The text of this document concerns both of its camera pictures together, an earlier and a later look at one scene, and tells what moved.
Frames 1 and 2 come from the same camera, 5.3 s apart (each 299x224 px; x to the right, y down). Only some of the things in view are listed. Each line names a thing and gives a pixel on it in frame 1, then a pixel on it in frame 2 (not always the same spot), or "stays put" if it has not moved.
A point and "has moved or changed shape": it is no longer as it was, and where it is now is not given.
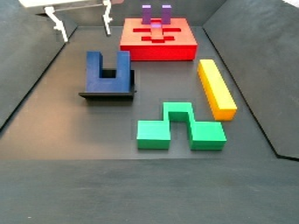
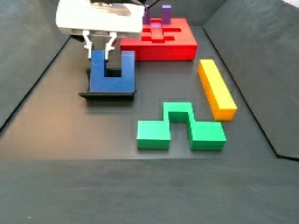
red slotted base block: [156, 41] stays put
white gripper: [48, 3] -> [120, 19]
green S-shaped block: [153, 134] stays put
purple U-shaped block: [145, 16] stays put
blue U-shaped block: [117, 84] has moved or changed shape
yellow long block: [218, 99] stays put
